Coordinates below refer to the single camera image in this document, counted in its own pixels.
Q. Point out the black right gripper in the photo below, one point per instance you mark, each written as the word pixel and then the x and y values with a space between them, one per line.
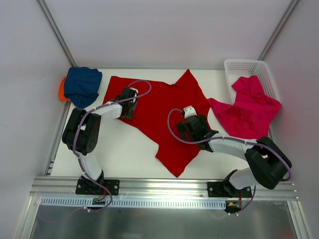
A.
pixel 186 126

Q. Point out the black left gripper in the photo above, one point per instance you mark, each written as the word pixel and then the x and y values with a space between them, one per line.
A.
pixel 131 108

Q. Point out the red t shirt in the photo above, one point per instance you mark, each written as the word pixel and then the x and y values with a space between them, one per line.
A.
pixel 154 119

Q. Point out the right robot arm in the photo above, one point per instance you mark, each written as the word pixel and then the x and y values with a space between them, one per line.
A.
pixel 267 164

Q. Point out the blue t shirt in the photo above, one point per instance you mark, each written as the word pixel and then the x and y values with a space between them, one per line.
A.
pixel 82 85

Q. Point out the pink t shirt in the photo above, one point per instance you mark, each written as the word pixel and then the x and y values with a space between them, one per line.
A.
pixel 251 114

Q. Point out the white perforated plastic basket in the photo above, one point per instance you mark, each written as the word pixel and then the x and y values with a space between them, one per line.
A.
pixel 236 68

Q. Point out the orange t shirt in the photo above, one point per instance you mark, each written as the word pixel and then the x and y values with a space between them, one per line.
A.
pixel 61 91

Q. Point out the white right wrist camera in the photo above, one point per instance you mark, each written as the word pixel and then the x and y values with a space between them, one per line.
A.
pixel 189 111

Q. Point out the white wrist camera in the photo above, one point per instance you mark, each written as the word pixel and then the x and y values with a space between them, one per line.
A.
pixel 189 111
pixel 134 93

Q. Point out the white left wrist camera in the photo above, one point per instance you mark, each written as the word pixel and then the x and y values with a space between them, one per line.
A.
pixel 134 93

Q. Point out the white slotted cable duct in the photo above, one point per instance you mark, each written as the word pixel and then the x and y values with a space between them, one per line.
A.
pixel 132 203

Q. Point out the left aluminium corner post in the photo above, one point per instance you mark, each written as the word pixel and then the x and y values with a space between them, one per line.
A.
pixel 56 31

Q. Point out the aluminium corner post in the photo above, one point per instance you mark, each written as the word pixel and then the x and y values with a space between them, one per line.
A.
pixel 291 8
pixel 56 31

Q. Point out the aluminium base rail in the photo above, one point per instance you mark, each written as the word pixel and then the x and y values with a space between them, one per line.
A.
pixel 158 188

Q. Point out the right aluminium corner post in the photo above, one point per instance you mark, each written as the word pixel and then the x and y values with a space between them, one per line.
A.
pixel 291 8

